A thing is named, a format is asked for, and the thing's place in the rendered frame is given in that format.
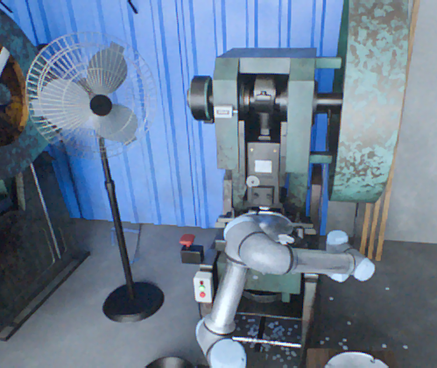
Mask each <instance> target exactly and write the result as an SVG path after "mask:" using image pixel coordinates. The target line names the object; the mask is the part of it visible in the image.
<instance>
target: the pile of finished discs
mask: <svg viewBox="0 0 437 368"><path fill-rule="evenodd" d="M324 368H389V367H388V366H386V365H385V364H384V363H382V362H381V361H379V360H378V361H377V360H376V359H375V361H374V360H373V357H371V356H370V355H367V354H363V353H358V352H346V353H342V354H339V355H336V356H334V357H332V358H331V360H330V361H329V363H328V364H327V365H325V367H324Z"/></svg>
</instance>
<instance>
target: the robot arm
mask: <svg viewBox="0 0 437 368"><path fill-rule="evenodd" d="M224 236H225V240H226V241H227V245H226V248H225V252H224V257H225V258H226V259H227V261H226V265H225V267H224V270H223V275H222V277H221V280H220V283H219V286H218V289H217V293H216V296H215V301H214V304H213V308H212V311H211V313H210V314H208V315H207V316H206V317H203V318H202V320H200V321H199V323H198V326H197V328H196V335H197V340H198V343H199V345H200V346H201V348H202V351H203V353H204V355H206V357H207V359H208V363H209V365H210V367H211V368H246V354H245V351H244V348H243V346H242V345H241V344H240V343H238V342H237V341H234V339H233V333H234V330H235V327H236V324H235V322H234V320H233V319H234V316H235V313H236V309H237V305H238V302H240V300H241V297H242V294H243V289H244V286H245V282H246V280H247V277H248V274H249V270H250V268H252V269H254V270H258V271H260V272H267V273H268V274H276V275H287V274H288V273H289V272H315V273H323V274H325V275H327V276H329V277H331V278H332V279H334V280H338V281H344V280H346V279H347V278H348V276H349V275H354V276H355V278H357V279H359V280H367V279H368V278H370V277H371V275H372V273H373V272H374V265H373V264H372V263H371V262H370V261H369V259H368V258H366V257H365V256H364V255H363V254H362V253H360V252H359V251H357V250H356V249H355V248H354V247H352V246H351V245H350V244H348V241H349V240H348V234H347V233H346V232H343V231H340V230H334V231H331V232H330V233H329V234H328V241H327V242H326V250H325V251H321V250H317V249H315V247H316V245H317V241H316V239H317V237H311V240H310V241H308V245H307V243H306V241H304V240H303V239H302V237H300V236H298V235H297V234H281V235H279V237H280V239H279V242H281V243H282V244H280V243H278V242H276V241H273V240H272V239H271V237H269V236H268V234H267V233H266V232H265V231H264V230H263V229H262V228H261V227H260V226H259V224H258V223H256V222H254V220H253V219H251V218H250V217H247V216H240V217H237V218H235V219H233V220H231V222H230V223H229V224H228V225H227V227H226V229H225V231H224Z"/></svg>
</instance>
